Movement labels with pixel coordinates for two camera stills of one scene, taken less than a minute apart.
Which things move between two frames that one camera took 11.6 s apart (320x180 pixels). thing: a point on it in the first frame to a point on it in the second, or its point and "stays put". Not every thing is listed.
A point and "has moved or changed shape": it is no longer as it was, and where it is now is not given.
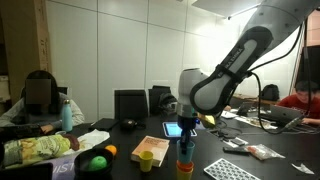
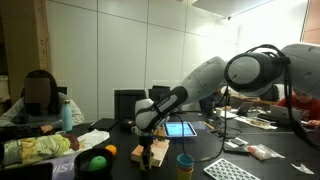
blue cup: (187, 157) has moved or changed shape
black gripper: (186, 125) to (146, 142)
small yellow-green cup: (146, 160) stays put
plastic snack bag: (263, 152) stays put
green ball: (98, 163) stays put
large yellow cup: (183, 175) stays put
